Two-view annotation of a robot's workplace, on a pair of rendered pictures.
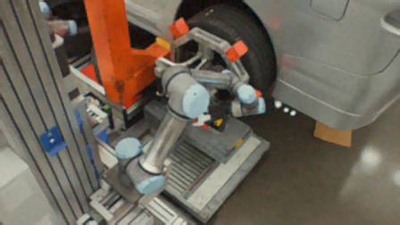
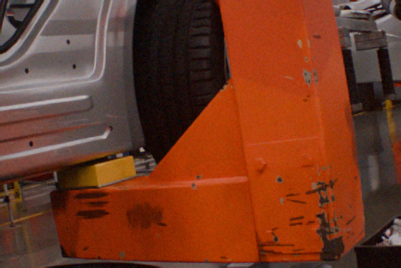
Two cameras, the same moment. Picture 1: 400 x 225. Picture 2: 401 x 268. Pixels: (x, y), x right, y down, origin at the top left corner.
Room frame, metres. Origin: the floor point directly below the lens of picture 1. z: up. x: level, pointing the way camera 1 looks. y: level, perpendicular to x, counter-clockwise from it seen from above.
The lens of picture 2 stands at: (2.06, 1.67, 0.83)
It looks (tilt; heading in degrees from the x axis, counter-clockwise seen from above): 3 degrees down; 265
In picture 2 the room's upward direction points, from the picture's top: 9 degrees counter-clockwise
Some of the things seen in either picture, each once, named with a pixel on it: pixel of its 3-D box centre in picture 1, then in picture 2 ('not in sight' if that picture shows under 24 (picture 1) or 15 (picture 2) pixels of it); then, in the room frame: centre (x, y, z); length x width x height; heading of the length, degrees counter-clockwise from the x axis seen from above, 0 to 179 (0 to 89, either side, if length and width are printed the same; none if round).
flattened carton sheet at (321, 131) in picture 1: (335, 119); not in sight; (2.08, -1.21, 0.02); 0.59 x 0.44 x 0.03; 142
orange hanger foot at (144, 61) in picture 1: (153, 52); (155, 173); (2.06, 0.32, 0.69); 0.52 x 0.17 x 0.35; 142
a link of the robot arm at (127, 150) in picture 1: (129, 154); not in sight; (0.95, 0.29, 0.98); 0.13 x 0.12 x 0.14; 37
